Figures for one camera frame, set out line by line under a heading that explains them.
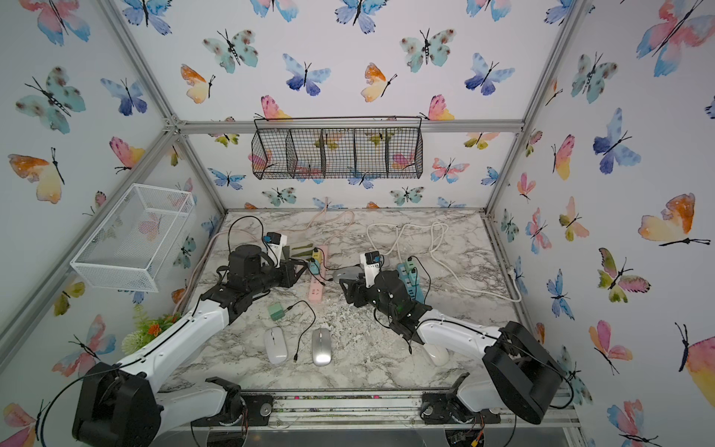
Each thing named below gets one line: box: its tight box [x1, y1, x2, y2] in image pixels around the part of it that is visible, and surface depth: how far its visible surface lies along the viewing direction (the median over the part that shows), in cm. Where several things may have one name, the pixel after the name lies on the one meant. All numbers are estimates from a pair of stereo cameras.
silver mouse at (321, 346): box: [311, 327, 333, 367], surface depth 86 cm
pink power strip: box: [307, 244, 329, 304], surface depth 95 cm
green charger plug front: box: [267, 301, 286, 322], surface depth 93 cm
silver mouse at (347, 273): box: [333, 265, 365, 283], surface depth 101 cm
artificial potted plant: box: [121, 304, 182, 356], surface depth 72 cm
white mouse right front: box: [422, 343, 450, 367], surface depth 82 cm
